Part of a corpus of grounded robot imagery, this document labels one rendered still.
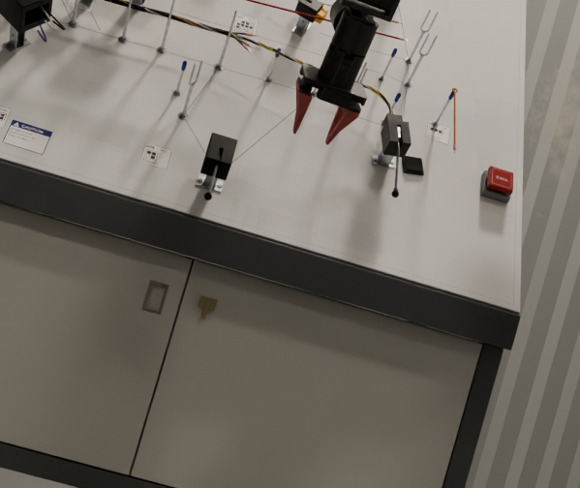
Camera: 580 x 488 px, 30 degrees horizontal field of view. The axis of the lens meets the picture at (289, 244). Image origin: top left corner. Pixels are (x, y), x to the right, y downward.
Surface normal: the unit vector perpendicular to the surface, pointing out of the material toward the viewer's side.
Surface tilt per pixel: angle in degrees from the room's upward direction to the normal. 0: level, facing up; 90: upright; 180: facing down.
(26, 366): 90
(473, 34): 53
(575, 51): 90
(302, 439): 90
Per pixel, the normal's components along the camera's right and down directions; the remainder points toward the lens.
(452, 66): 0.27, -0.58
